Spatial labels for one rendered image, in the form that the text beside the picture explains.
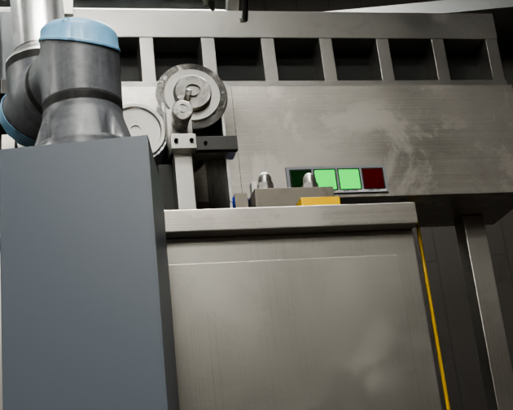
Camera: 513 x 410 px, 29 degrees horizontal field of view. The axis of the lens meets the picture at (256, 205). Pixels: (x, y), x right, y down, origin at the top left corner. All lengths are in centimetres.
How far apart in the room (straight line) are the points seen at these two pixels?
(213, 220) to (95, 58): 35
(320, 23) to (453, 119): 42
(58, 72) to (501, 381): 151
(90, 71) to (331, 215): 49
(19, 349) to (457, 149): 151
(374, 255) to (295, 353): 22
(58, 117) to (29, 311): 29
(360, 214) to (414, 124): 86
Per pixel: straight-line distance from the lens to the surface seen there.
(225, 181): 199
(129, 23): 248
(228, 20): 252
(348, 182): 238
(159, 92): 202
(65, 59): 145
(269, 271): 163
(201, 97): 201
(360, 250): 169
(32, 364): 126
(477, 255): 262
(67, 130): 138
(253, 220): 163
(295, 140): 240
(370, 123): 247
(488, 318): 258
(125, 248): 128
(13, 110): 158
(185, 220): 161
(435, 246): 401
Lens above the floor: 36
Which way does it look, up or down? 20 degrees up
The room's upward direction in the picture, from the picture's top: 6 degrees counter-clockwise
